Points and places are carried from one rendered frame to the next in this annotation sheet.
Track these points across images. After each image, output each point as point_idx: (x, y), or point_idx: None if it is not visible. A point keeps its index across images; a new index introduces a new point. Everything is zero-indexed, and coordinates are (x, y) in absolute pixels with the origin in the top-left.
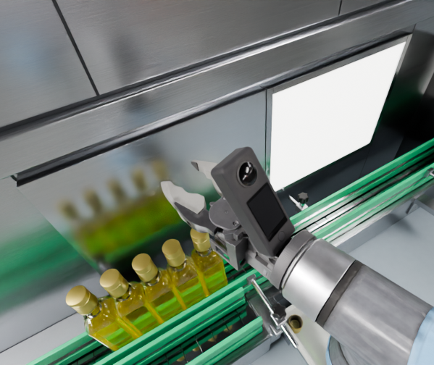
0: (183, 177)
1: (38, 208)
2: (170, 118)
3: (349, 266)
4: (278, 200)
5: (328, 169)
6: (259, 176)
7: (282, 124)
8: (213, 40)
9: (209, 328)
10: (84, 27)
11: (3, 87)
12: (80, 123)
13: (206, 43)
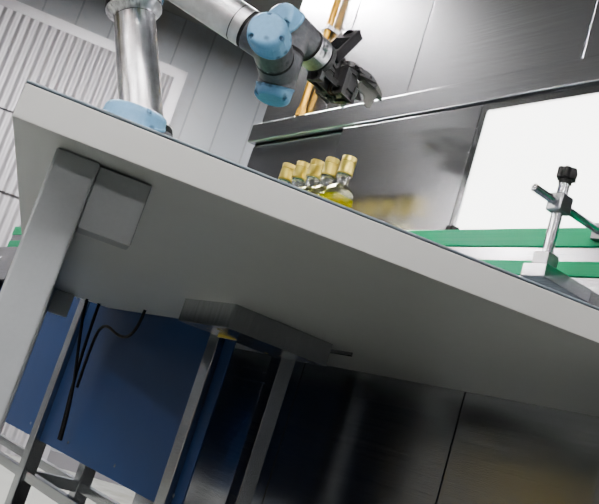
0: (398, 165)
1: (337, 147)
2: None
3: (321, 48)
4: (344, 43)
5: None
6: (350, 35)
7: (489, 146)
8: (472, 73)
9: None
10: (421, 62)
11: (381, 85)
12: (385, 102)
13: (468, 74)
